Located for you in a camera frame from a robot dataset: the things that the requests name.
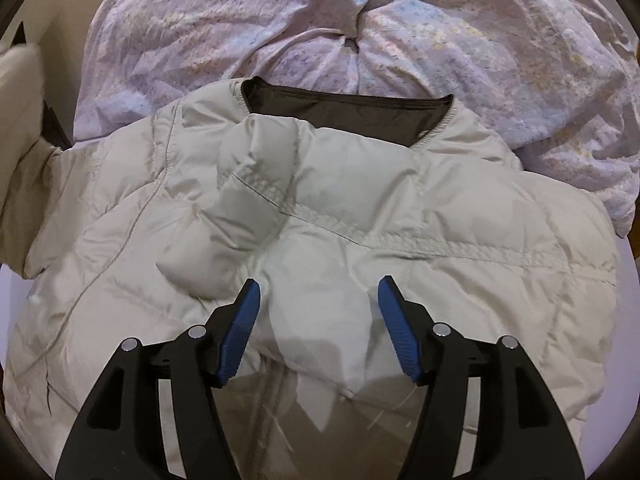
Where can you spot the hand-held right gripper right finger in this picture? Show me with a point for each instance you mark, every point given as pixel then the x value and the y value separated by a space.
pixel 396 325

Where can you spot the beige puffer jacket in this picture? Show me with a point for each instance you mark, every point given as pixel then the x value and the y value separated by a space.
pixel 350 200

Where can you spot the cream pillow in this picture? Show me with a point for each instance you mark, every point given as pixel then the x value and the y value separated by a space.
pixel 20 95

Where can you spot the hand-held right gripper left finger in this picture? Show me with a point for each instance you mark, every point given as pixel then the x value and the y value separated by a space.
pixel 240 330

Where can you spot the pastel patterned duvet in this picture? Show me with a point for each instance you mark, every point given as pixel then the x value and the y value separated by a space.
pixel 450 40

